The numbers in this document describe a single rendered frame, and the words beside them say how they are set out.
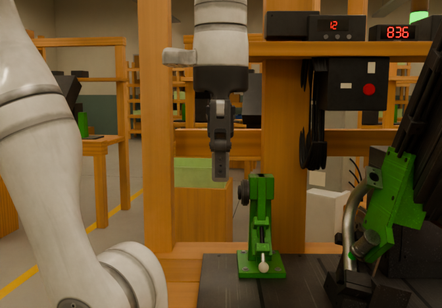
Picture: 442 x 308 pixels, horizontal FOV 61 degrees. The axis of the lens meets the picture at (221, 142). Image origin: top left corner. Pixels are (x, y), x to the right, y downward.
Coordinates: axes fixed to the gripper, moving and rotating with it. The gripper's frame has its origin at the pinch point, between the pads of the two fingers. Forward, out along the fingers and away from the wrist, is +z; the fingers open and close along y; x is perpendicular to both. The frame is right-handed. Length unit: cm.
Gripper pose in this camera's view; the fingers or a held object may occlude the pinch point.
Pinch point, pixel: (220, 169)
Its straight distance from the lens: 53.1
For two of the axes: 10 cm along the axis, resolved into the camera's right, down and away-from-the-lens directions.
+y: 0.1, -1.4, 9.9
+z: 0.0, 9.9, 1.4
